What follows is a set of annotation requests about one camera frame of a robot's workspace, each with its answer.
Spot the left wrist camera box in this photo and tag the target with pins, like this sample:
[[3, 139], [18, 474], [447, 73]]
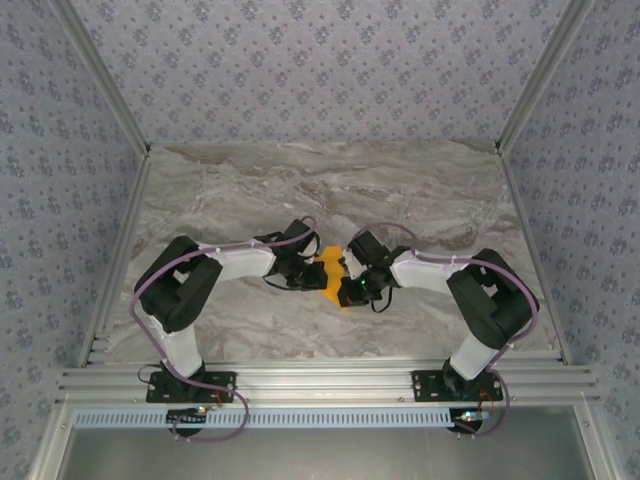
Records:
[[300, 231]]

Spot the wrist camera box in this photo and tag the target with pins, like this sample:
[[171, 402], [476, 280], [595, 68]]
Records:
[[365, 245], [300, 231]]

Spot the black base plate left arm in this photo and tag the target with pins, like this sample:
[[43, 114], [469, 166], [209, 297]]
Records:
[[225, 387]]

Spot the orange square paper sheet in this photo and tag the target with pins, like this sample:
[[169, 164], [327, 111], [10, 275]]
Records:
[[331, 272]]

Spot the black base plate right arm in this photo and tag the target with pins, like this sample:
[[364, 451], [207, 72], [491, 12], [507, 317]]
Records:
[[425, 387]]

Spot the aluminium mounting rail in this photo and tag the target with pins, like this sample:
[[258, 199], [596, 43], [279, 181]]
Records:
[[320, 382]]

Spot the aluminium frame post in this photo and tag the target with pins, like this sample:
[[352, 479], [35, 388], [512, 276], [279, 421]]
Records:
[[545, 75], [100, 77]]

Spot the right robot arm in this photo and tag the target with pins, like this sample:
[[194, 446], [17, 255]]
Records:
[[495, 300]]

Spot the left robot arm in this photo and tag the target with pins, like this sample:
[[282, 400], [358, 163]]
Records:
[[180, 290]]

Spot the aluminium table side rail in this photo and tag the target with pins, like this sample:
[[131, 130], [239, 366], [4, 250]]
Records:
[[125, 235], [530, 240]]

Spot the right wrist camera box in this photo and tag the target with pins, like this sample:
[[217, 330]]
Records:
[[365, 245]]

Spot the grey metal panel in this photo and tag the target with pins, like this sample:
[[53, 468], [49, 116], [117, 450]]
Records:
[[320, 455]]

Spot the small black circuit board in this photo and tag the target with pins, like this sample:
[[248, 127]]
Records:
[[185, 416], [467, 417]]

